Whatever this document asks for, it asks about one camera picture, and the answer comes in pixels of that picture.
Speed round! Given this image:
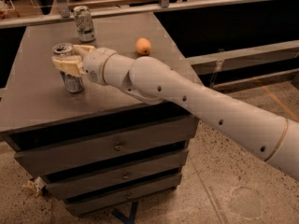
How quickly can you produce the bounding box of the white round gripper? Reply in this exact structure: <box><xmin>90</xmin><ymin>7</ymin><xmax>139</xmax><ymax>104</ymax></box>
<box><xmin>51</xmin><ymin>45</ymin><xmax>116</xmax><ymax>85</ymax></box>

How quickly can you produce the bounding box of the silver blue redbull can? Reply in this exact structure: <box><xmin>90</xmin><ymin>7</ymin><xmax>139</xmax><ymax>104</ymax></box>
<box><xmin>52</xmin><ymin>43</ymin><xmax>83</xmax><ymax>93</ymax></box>

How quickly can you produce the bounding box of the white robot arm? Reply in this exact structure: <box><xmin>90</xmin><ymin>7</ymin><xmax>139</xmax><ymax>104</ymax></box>
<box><xmin>52</xmin><ymin>43</ymin><xmax>299</xmax><ymax>180</ymax></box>

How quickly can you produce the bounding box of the orange fruit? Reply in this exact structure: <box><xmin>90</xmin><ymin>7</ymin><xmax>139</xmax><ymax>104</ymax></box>
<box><xmin>135</xmin><ymin>38</ymin><xmax>151</xmax><ymax>55</ymax></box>

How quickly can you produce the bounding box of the grey drawer cabinet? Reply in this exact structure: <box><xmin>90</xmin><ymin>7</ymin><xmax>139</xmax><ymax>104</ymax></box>
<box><xmin>0</xmin><ymin>11</ymin><xmax>208</xmax><ymax>217</ymax></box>

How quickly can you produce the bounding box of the top grey drawer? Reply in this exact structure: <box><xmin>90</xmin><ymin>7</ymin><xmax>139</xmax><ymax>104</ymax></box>
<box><xmin>15</xmin><ymin>115</ymin><xmax>198</xmax><ymax>182</ymax></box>

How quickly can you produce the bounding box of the grey drawer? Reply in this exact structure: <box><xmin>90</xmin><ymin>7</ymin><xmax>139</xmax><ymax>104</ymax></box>
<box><xmin>65</xmin><ymin>173</ymin><xmax>181</xmax><ymax>216</ymax></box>
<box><xmin>15</xmin><ymin>115</ymin><xmax>198</xmax><ymax>182</ymax></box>
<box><xmin>47</xmin><ymin>148</ymin><xmax>188</xmax><ymax>200</ymax></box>

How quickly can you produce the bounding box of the middle grey drawer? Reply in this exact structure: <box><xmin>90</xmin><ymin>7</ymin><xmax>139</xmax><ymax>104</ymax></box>
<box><xmin>47</xmin><ymin>148</ymin><xmax>188</xmax><ymax>200</ymax></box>

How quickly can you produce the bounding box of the bottom grey drawer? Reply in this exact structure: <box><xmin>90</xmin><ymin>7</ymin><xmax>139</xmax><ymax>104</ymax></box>
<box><xmin>65</xmin><ymin>173</ymin><xmax>181</xmax><ymax>216</ymax></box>

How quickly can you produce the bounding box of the small beige floor bracket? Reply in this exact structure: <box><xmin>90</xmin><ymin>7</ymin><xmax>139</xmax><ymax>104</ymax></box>
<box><xmin>22</xmin><ymin>176</ymin><xmax>46</xmax><ymax>197</ymax></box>

